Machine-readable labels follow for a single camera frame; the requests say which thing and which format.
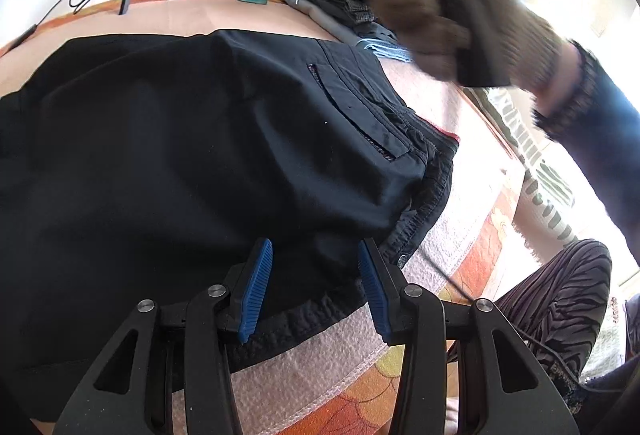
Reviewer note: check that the person's leg in zebra pants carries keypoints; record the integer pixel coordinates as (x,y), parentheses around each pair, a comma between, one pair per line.
(560,295)

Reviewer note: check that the black pants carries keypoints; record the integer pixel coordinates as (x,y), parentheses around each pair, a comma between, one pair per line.
(175,155)

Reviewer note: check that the dark grey garment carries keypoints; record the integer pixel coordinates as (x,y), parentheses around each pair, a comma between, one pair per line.
(320,22)

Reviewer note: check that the person's right hand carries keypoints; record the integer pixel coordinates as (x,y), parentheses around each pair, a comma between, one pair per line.
(415,15)

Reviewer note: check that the person's right forearm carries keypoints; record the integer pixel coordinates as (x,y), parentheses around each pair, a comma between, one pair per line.
(610,130)

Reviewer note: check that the green striped white pillow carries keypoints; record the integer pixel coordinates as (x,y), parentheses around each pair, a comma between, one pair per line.
(545,175)

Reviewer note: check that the grey tweed garment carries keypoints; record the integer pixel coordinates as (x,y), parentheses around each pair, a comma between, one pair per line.
(361,12)

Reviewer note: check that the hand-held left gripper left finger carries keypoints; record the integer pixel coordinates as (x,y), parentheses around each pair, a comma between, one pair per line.
(255,295)

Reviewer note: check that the blue jeans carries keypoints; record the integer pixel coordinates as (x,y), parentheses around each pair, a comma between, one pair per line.
(387,51)

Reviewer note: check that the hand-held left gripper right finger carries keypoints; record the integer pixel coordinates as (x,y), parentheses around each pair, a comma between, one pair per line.
(372,295)

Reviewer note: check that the pink blanket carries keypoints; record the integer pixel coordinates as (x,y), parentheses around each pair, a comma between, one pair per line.
(165,15)

